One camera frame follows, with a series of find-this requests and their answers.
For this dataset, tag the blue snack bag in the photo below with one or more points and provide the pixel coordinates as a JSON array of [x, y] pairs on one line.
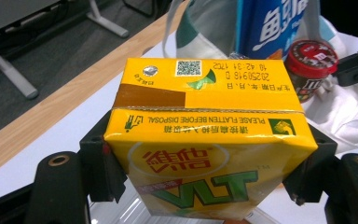
[[270, 28]]

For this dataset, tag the white metal table frame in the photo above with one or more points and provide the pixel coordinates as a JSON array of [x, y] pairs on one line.
[[12, 74]]

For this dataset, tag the red-lidded candy jar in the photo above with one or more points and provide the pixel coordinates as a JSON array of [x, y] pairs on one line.
[[312, 67]]

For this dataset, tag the yellow drink carton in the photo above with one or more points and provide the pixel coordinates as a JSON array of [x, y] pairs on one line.
[[205, 140]]

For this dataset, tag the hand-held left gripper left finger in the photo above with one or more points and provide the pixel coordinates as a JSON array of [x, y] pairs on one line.
[[101, 168]]

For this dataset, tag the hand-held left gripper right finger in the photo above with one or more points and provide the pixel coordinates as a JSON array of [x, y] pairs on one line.
[[313, 174]]

